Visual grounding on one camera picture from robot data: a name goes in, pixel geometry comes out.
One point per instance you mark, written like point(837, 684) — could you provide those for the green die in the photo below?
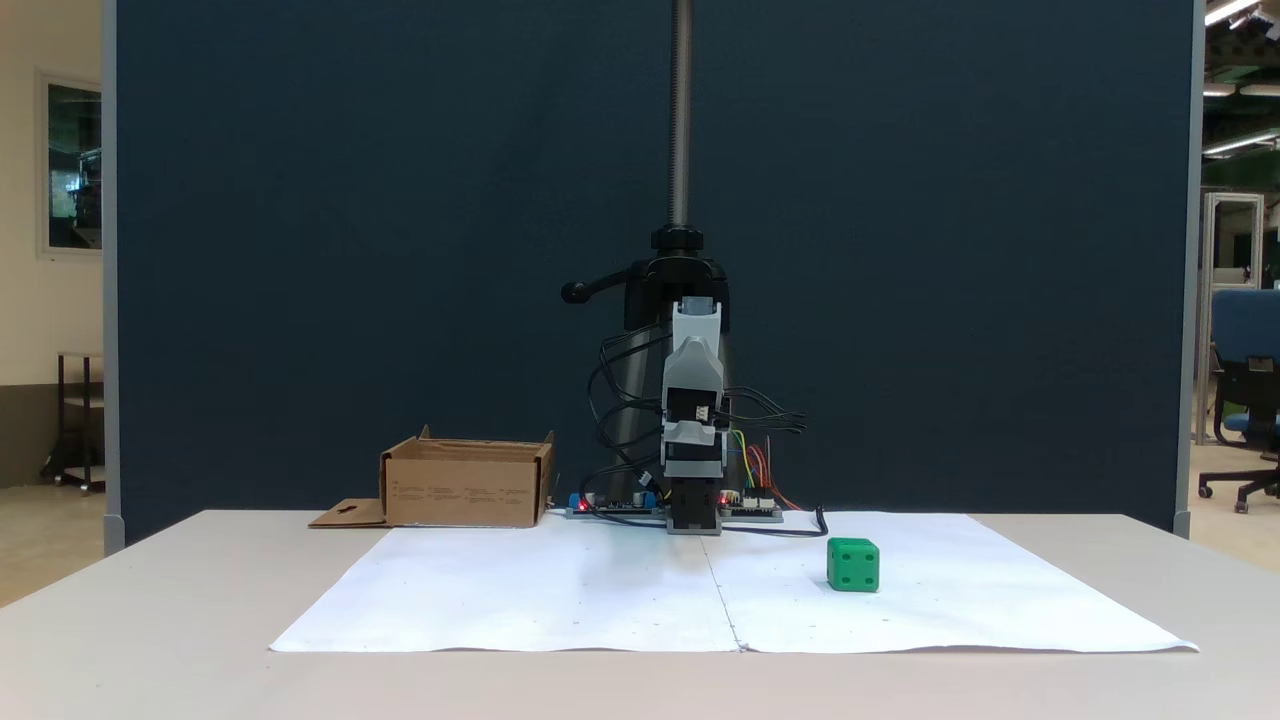
point(853, 566)

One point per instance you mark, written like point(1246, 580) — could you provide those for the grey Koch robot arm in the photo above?
point(693, 365)

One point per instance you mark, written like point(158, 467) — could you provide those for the driver circuit board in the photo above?
point(752, 508)

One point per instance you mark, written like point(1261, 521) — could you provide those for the blue power circuit board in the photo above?
point(612, 507)

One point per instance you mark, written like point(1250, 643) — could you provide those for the white paper sheet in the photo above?
point(950, 610)
point(520, 590)

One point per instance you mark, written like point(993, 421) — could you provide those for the brown cardboard box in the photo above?
point(460, 490)

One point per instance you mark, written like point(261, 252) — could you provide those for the dark blue partition panel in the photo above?
point(300, 200)

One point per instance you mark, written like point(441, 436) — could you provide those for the blue office chair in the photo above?
point(1245, 350)

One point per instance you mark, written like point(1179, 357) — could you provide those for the black metal cart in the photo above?
point(85, 400)

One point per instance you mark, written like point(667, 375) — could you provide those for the ceiling strip light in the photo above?
point(1228, 11)
point(1240, 141)

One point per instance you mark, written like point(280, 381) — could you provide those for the black camera tripod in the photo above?
point(680, 120)

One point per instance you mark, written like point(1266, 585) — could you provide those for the framed wall window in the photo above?
point(75, 165)

